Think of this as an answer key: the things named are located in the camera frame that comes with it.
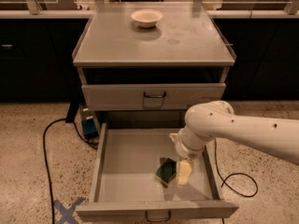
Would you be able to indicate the blue tape cross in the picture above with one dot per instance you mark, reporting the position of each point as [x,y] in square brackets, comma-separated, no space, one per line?
[67,214]

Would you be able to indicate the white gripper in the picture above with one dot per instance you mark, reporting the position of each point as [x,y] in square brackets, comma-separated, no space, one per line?
[184,148]

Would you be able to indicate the grey drawer cabinet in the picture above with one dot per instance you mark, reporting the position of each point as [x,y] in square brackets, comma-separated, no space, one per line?
[184,47]

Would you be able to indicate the dark back counter cabinets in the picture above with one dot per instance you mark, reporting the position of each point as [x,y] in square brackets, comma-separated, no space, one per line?
[36,62]

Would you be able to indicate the green yellow sponge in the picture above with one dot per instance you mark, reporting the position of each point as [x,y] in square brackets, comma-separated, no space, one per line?
[166,172]

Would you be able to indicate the blue box on floor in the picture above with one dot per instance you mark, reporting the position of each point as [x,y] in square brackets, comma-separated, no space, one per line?
[87,123]

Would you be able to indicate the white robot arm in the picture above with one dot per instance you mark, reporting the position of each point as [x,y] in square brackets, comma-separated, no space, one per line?
[209,121]

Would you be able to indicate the open middle drawer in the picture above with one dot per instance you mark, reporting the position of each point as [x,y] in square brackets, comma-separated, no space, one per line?
[125,187]

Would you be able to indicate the white bowl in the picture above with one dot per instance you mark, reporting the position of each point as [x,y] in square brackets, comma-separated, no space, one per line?
[146,18]

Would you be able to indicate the closed top drawer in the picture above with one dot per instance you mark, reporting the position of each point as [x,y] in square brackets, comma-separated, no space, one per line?
[125,97]

